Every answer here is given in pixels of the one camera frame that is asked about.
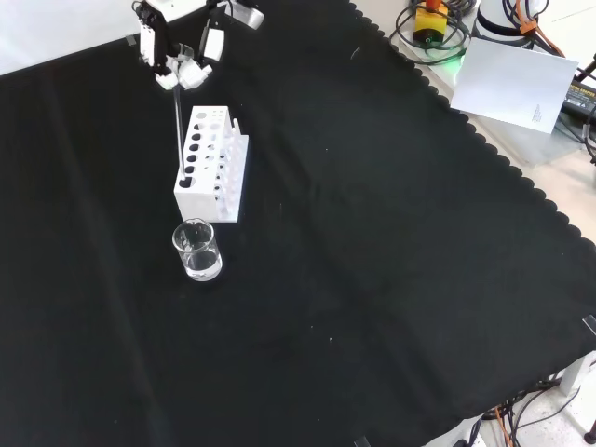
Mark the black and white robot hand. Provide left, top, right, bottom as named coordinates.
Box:
left=131, top=0, right=234, bottom=92

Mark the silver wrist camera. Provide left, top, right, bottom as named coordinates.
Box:
left=226, top=0, right=265, bottom=31

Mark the pale board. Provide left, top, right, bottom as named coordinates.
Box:
left=450, top=36, right=580, bottom=136

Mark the white test tube rack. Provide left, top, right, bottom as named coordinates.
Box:
left=172, top=104, right=251, bottom=224

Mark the clear glass beaker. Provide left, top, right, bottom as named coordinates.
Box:
left=171, top=221, right=224, bottom=282

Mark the black bench cloth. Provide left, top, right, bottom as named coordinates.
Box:
left=0, top=0, right=596, bottom=447

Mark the yellow stop button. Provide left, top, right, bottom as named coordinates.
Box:
left=413, top=0, right=450, bottom=45

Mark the clear glass rod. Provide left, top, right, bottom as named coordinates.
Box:
left=172, top=86, right=187, bottom=178

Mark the black power adapter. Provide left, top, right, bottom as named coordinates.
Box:
left=562, top=79, right=596, bottom=118

